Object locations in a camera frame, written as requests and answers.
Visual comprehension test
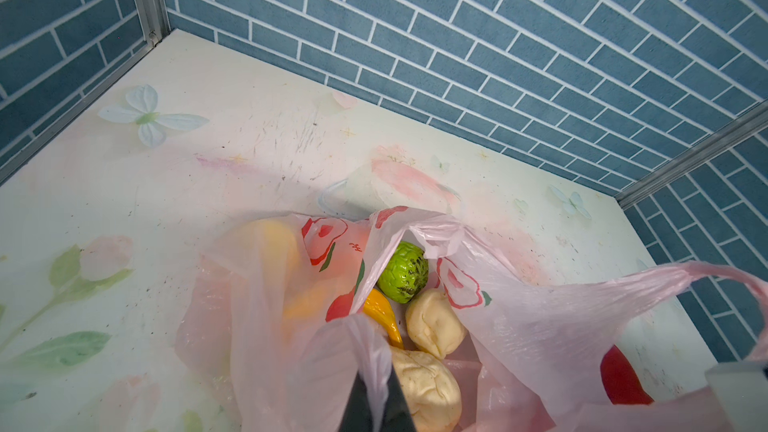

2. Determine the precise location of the red flower-shaped plate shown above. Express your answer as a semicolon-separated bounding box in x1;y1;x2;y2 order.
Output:
600;346;654;405

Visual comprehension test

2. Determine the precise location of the pink plastic bag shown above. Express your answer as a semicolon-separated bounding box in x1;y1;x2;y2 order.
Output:
175;206;767;431

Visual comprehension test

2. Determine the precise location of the green fake fruit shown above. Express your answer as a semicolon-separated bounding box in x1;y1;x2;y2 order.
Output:
377;241;429;304

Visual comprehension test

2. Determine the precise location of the yellow fake fruit in bag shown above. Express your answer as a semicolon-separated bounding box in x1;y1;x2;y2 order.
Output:
237;219;300;289

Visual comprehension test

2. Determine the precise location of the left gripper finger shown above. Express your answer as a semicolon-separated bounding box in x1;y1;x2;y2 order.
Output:
337;368;418;432

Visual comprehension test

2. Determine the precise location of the beige fake bun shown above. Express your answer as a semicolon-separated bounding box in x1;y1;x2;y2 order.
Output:
391;347;462;432
405;289;467;359

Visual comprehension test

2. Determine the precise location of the yellow fake pepper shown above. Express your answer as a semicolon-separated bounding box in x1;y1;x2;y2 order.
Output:
363;289;404;349

